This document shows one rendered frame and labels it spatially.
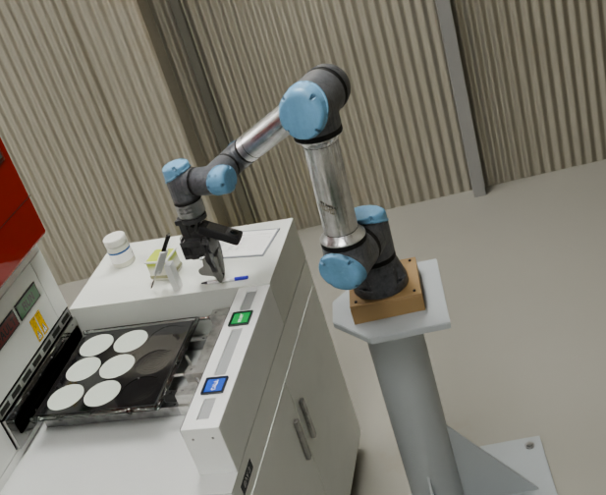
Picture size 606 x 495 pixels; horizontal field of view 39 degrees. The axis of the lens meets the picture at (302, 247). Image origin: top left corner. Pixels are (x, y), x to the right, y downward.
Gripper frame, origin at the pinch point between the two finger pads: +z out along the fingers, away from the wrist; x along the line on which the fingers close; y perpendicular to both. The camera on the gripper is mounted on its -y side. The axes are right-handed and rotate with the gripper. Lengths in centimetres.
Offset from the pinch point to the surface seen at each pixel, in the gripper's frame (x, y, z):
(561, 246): -152, -89, 92
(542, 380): -63, -76, 96
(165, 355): 21.6, 13.4, 9.2
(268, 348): 18.5, -14.1, 12.9
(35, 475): 54, 41, 18
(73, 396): 35, 35, 10
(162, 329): 9.6, 18.4, 8.6
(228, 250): -16.4, 3.2, 0.6
